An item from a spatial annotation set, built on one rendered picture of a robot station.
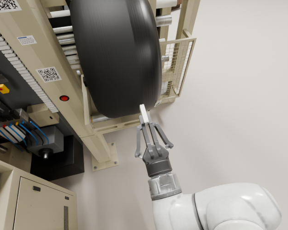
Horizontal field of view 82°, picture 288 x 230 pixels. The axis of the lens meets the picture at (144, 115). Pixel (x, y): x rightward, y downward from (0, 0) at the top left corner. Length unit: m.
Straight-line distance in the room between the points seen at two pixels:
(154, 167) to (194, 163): 1.40
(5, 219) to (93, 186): 0.94
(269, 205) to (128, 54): 0.54
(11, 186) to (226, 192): 0.91
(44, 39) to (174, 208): 0.68
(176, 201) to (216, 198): 0.10
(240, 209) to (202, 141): 1.59
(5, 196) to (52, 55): 0.66
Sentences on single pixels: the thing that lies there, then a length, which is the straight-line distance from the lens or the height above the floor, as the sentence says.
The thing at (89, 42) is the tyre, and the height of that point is 1.40.
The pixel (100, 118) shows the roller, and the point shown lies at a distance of 0.97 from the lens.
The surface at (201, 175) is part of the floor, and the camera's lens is 1.86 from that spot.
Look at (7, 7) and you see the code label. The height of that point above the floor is 1.48.
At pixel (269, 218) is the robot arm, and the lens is 0.46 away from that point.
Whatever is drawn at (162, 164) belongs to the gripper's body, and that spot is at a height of 1.25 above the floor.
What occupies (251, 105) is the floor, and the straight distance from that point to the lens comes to 2.54.
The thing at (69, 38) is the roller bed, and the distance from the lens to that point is 1.18.
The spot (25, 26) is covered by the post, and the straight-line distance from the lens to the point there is 0.72.
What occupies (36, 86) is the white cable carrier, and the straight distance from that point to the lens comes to 0.91.
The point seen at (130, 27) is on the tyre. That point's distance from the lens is 0.62.
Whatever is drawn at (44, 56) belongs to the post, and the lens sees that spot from 0.77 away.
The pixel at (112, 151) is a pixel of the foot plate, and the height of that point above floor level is 0.01.
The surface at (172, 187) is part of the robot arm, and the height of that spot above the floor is 1.24.
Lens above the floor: 1.72
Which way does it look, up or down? 57 degrees down
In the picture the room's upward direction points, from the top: straight up
